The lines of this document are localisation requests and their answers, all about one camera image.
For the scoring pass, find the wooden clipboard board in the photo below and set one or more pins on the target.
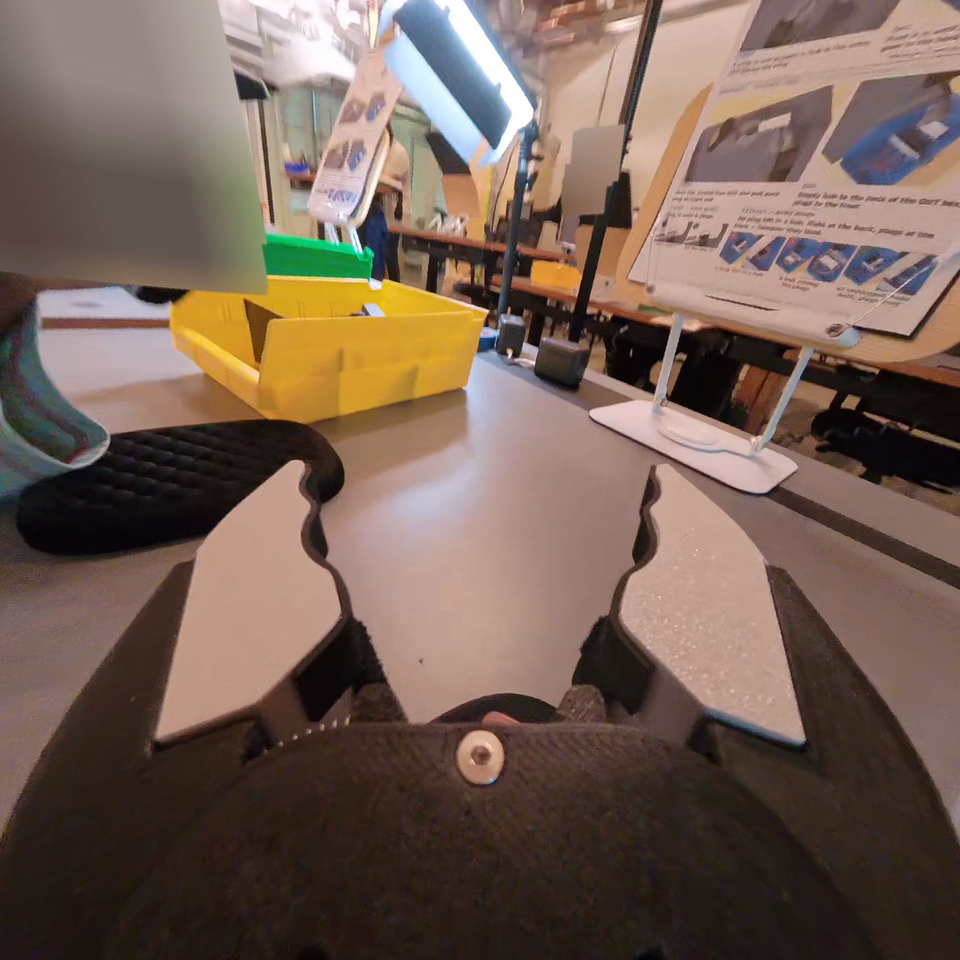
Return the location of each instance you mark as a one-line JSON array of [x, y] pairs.
[[911, 349]]

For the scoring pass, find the black light stand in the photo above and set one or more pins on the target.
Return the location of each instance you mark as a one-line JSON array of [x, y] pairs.
[[517, 247]]

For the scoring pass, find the large dark power adapter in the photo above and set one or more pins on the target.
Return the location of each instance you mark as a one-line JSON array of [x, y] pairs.
[[562, 364]]

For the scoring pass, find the green plastic bin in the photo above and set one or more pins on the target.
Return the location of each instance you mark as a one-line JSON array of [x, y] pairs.
[[315, 259]]

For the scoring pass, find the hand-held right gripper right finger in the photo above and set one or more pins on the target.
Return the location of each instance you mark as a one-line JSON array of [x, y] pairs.
[[705, 607]]

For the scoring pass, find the black textured wrist rest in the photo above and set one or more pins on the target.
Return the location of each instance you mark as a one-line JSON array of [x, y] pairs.
[[180, 480]]

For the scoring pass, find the yellow plastic bin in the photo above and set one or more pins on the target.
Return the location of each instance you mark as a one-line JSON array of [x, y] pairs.
[[360, 367], [555, 274]]

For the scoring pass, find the LED light panel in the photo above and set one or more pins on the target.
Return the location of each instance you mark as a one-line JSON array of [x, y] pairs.
[[457, 67]]

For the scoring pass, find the small grey power adapter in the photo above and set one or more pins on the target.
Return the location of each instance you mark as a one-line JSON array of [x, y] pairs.
[[510, 334]]

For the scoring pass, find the black bin divider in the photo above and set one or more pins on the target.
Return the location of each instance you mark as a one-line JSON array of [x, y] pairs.
[[262, 330]]

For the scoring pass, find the black boom stand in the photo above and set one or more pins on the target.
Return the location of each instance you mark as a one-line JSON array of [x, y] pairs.
[[611, 187]]

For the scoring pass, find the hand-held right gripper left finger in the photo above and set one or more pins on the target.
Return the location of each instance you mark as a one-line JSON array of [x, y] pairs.
[[255, 600]]

